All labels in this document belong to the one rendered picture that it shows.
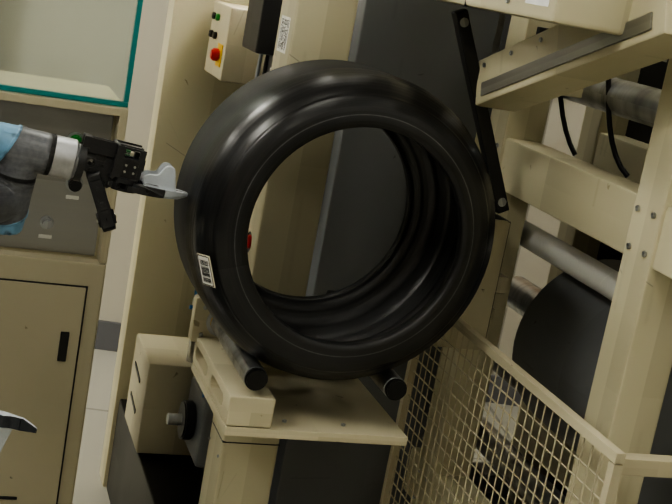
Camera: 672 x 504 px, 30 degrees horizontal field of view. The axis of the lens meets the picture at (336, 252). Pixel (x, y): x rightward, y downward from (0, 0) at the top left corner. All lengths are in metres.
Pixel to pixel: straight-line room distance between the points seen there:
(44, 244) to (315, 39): 0.85
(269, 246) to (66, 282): 0.56
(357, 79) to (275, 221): 0.49
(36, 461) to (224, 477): 0.53
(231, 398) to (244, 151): 0.46
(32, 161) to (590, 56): 0.99
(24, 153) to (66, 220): 0.76
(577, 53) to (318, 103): 0.47
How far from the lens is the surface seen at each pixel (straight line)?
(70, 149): 2.24
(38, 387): 3.04
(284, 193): 2.62
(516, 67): 2.49
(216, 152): 2.24
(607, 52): 2.18
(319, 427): 2.42
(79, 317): 2.99
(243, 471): 2.81
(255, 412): 2.35
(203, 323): 2.64
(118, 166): 2.25
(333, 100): 2.22
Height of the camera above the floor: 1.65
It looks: 12 degrees down
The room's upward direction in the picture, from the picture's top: 10 degrees clockwise
